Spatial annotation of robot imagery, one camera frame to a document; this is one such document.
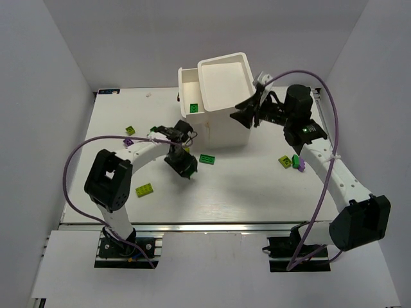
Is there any green lego plate two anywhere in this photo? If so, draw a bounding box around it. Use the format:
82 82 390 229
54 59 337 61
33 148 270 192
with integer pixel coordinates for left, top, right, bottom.
199 154 215 165

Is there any green lego plate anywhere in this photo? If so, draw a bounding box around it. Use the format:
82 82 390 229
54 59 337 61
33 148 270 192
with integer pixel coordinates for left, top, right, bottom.
189 103 198 114

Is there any purple round lego piece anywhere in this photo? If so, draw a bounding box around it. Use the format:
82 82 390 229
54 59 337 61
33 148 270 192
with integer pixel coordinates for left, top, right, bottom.
297 157 306 172

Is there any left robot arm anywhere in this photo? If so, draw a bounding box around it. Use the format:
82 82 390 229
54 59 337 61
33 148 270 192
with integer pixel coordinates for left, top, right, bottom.
84 120 198 244

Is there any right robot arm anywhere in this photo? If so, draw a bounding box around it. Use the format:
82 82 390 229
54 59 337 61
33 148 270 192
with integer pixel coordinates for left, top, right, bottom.
230 85 391 252

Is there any lime long lego brick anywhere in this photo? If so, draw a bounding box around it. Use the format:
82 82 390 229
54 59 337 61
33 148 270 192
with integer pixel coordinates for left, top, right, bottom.
135 183 153 198

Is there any lime sloped lego brick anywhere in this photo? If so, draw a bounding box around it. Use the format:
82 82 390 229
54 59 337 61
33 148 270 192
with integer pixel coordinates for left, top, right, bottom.
278 155 292 169

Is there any purple flat lego brick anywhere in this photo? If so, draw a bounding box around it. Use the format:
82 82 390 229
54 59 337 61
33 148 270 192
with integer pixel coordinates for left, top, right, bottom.
123 138 134 147

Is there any lime lego brick far left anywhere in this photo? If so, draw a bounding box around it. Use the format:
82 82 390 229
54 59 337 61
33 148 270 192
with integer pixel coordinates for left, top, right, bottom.
125 126 136 135

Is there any blue corner sticker left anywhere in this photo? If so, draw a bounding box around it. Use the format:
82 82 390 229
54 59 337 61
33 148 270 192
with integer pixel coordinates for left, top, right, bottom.
98 89 120 95

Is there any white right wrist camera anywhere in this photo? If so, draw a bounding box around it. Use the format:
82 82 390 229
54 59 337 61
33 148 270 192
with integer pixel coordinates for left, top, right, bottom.
252 71 273 92

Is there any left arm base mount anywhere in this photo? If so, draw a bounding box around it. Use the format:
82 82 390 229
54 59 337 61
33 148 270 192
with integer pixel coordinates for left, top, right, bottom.
94 228 162 270

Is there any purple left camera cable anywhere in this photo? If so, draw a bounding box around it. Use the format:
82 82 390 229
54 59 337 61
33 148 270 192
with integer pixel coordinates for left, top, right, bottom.
61 135 168 269

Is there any purple camera cable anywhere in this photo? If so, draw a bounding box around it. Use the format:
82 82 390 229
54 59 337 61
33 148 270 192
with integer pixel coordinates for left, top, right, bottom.
256 69 344 273
61 135 168 269

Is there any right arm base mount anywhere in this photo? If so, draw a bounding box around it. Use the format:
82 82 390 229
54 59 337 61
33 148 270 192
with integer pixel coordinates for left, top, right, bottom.
263 227 331 273

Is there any aluminium table front rail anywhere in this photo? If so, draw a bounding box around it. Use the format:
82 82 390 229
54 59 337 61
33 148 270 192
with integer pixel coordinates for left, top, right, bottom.
59 221 322 237

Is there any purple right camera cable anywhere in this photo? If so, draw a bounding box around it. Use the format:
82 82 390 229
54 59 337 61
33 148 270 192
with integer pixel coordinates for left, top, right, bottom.
256 69 344 273

